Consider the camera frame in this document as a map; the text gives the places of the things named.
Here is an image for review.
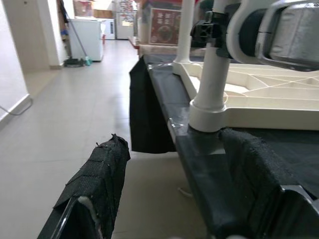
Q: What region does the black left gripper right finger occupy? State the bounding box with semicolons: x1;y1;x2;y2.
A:
218;128;315;239

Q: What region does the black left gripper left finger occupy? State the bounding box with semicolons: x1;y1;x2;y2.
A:
52;133;132;239

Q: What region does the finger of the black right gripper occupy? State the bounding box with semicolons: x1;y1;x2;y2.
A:
190;19;216;42

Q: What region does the white plastic table leg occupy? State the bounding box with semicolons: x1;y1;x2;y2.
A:
190;0;241;112
175;0;196;63

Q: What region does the white plastic children table top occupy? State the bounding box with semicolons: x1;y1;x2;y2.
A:
171;59;319;132

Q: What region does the red printed box orange lid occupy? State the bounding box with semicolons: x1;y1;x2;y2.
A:
138;0;184;47

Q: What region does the beige quilted cover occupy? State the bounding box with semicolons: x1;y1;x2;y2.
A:
138;44;207;57

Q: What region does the black table cloth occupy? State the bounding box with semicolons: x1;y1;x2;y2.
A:
128;53;319;239

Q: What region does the white appliance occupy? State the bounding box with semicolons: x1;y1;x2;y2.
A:
99;18;117;40

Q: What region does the cross-shaped clear tape patch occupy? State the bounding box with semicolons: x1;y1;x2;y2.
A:
166;107;192;132

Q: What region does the white cabinet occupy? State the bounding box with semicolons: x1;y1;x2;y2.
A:
68;17;104;62

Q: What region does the red cardboard box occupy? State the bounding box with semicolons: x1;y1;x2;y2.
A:
73;0;94;17

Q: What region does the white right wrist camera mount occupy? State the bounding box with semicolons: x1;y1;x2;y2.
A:
225;0;271;64

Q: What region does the white string piece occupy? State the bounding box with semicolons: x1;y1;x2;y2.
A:
176;186;192;198

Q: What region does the long black wall cable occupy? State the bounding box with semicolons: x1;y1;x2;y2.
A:
0;98;33;117

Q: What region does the black floor cable bundle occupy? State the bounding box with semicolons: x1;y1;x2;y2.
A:
64;57;85;68

